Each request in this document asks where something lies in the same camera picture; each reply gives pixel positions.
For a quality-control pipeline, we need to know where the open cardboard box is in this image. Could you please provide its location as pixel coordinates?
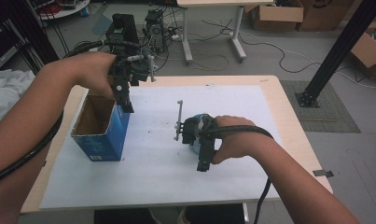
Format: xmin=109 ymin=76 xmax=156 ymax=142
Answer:
xmin=250 ymin=0 xmax=305 ymax=32

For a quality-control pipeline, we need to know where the black metal post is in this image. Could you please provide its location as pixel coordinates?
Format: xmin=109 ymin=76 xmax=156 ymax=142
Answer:
xmin=295 ymin=0 xmax=376 ymax=108

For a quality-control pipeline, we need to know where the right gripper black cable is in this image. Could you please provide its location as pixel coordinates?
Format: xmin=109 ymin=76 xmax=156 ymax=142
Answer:
xmin=197 ymin=124 xmax=274 ymax=224

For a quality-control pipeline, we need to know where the black computer tower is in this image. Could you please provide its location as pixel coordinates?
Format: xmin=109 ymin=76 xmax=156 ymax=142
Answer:
xmin=105 ymin=13 xmax=140 ymax=59

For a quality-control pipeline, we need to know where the white cloth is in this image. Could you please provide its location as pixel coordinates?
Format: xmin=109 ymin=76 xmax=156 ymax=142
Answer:
xmin=0 ymin=68 xmax=36 ymax=125

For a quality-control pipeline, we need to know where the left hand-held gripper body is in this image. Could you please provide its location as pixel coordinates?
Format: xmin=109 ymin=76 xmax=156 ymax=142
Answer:
xmin=109 ymin=54 xmax=158 ymax=87

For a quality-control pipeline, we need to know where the white desk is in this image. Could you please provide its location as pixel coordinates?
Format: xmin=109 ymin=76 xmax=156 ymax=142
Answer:
xmin=175 ymin=0 xmax=275 ymax=65

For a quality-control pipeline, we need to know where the black metal stand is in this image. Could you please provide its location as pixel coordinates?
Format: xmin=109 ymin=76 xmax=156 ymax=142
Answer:
xmin=0 ymin=0 xmax=61 ymax=68

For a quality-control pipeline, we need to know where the grey tape strip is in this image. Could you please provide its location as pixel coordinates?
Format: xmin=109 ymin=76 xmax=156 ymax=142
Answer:
xmin=312 ymin=169 xmax=335 ymax=179

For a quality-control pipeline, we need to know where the cardboard box with items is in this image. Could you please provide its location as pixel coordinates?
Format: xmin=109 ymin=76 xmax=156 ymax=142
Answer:
xmin=350 ymin=21 xmax=376 ymax=78

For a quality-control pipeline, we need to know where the grey metal frame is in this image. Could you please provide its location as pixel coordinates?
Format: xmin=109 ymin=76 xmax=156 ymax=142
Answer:
xmin=0 ymin=26 xmax=21 ymax=71

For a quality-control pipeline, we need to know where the blue plastic bottle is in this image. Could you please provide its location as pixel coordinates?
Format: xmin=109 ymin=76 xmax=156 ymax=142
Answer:
xmin=188 ymin=113 xmax=209 ymax=155

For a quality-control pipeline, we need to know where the blue cardboard box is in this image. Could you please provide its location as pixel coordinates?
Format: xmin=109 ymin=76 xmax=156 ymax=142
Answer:
xmin=70 ymin=92 xmax=132 ymax=162

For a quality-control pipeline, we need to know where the black floor cable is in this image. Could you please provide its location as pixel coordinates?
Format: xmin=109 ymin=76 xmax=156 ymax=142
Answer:
xmin=201 ymin=18 xmax=322 ymax=75

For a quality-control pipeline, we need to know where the grey computer tower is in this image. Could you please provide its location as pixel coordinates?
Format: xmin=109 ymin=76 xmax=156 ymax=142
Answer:
xmin=144 ymin=8 xmax=167 ymax=54

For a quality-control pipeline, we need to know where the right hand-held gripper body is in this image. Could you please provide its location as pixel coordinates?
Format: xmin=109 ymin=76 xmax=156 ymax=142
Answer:
xmin=174 ymin=99 xmax=217 ymax=147

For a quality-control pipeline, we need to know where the grey floor mat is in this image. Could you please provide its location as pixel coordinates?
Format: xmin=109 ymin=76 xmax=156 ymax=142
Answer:
xmin=280 ymin=79 xmax=362 ymax=133

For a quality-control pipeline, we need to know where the person's left hand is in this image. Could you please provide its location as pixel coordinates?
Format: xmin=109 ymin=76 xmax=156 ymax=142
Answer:
xmin=40 ymin=50 xmax=118 ymax=101

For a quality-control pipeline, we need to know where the round white table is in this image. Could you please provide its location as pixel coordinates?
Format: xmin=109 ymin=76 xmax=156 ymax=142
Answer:
xmin=26 ymin=0 xmax=91 ymax=21

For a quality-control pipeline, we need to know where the person's right hand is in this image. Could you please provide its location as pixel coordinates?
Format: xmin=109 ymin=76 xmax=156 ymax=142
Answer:
xmin=211 ymin=115 xmax=275 ymax=165

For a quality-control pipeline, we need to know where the large cardboard box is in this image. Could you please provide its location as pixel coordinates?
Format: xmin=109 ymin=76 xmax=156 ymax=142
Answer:
xmin=296 ymin=0 xmax=355 ymax=32

